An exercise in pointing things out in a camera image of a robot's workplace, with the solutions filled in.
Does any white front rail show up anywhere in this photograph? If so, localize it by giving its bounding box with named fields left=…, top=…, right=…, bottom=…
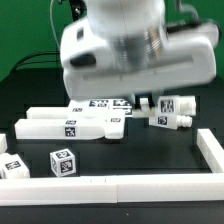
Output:
left=0, top=173, right=224, bottom=206

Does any white block left edge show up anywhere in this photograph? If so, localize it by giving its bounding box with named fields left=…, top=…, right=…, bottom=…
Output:
left=0, top=134, right=7, bottom=154

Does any white tagged cube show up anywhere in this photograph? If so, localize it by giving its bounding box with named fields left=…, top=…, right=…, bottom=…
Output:
left=50, top=148, right=76, bottom=177

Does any white right rail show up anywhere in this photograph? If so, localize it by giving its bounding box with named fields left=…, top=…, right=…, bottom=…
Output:
left=197, top=129, right=224, bottom=173

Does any white chair seat block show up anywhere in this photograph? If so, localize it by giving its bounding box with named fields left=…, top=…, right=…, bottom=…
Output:
left=132, top=95, right=196, bottom=118

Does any white tagged sheet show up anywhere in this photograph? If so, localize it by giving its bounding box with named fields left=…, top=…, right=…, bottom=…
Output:
left=68, top=98, right=132, bottom=116

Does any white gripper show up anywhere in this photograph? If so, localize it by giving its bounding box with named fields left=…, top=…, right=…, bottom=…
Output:
left=60, top=19, right=220, bottom=112

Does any white tagged block lower left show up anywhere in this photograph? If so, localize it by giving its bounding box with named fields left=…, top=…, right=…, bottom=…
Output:
left=0, top=154, right=30, bottom=179

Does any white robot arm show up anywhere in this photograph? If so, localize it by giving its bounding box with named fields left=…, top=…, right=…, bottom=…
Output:
left=60, top=0, right=220, bottom=104

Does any white rail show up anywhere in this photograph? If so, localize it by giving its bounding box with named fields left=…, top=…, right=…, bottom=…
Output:
left=197, top=129, right=224, bottom=173
left=0, top=173, right=224, bottom=206

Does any black cable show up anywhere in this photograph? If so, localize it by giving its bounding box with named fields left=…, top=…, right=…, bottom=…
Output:
left=9, top=50, right=63, bottom=75

